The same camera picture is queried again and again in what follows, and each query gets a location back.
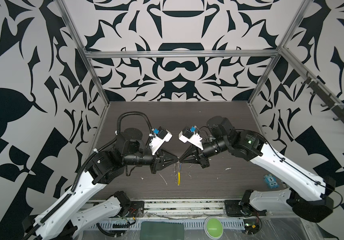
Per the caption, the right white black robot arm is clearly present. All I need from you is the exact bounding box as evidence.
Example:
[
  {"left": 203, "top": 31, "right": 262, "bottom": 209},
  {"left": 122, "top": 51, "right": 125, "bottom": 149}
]
[{"left": 179, "top": 116, "right": 336, "bottom": 223}]

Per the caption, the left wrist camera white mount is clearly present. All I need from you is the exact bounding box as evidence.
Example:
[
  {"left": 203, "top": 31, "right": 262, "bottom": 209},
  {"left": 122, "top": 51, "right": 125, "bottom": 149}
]
[{"left": 149, "top": 127, "right": 173, "bottom": 156}]

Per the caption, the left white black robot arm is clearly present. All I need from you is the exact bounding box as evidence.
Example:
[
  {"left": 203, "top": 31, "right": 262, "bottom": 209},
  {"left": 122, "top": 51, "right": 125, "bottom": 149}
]
[{"left": 23, "top": 111, "right": 179, "bottom": 240}]

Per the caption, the white slotted cable duct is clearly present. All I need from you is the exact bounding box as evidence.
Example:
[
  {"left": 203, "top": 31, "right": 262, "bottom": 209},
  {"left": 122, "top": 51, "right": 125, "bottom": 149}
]
[{"left": 99, "top": 218, "right": 245, "bottom": 231}]

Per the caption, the green round button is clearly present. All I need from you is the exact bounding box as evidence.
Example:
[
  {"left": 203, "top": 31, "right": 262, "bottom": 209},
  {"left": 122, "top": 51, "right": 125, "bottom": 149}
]
[{"left": 204, "top": 217, "right": 224, "bottom": 240}]

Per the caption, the blue connector block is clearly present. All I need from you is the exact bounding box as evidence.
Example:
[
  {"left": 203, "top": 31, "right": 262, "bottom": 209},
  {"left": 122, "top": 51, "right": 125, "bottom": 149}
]
[{"left": 264, "top": 174, "right": 279, "bottom": 189}]

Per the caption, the dark green pad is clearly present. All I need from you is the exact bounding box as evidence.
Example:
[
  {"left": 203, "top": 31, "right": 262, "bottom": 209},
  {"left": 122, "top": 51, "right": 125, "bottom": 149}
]
[{"left": 140, "top": 222, "right": 185, "bottom": 240}]

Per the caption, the black wall hook rack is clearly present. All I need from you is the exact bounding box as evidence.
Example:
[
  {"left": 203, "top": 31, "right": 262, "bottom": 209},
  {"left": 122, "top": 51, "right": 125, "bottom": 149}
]
[{"left": 302, "top": 72, "right": 344, "bottom": 124}]

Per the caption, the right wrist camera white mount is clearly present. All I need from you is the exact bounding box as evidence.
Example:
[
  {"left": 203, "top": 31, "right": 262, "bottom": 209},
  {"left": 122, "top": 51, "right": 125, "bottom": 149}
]
[{"left": 179, "top": 126, "right": 204, "bottom": 150}]

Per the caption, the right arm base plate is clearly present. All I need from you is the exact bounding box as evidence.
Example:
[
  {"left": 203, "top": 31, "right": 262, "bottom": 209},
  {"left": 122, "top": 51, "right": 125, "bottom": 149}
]
[{"left": 224, "top": 200, "right": 267, "bottom": 218}]

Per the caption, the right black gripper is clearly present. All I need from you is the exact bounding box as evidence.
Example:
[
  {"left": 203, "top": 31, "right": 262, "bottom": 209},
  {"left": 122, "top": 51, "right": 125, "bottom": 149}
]
[{"left": 179, "top": 138, "right": 231, "bottom": 168}]

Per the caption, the small circuit board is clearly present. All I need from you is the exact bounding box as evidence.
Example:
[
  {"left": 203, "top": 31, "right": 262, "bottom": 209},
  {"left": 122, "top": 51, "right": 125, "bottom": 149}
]
[{"left": 242, "top": 218, "right": 263, "bottom": 236}]

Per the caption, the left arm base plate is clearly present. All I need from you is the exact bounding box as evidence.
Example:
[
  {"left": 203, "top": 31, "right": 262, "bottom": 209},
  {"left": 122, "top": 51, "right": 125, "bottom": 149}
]
[{"left": 125, "top": 201, "right": 145, "bottom": 218}]

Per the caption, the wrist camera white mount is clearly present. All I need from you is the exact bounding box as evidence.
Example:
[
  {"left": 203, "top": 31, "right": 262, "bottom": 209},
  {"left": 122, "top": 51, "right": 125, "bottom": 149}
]
[
  {"left": 179, "top": 126, "right": 204, "bottom": 150},
  {"left": 149, "top": 127, "right": 173, "bottom": 156}
]

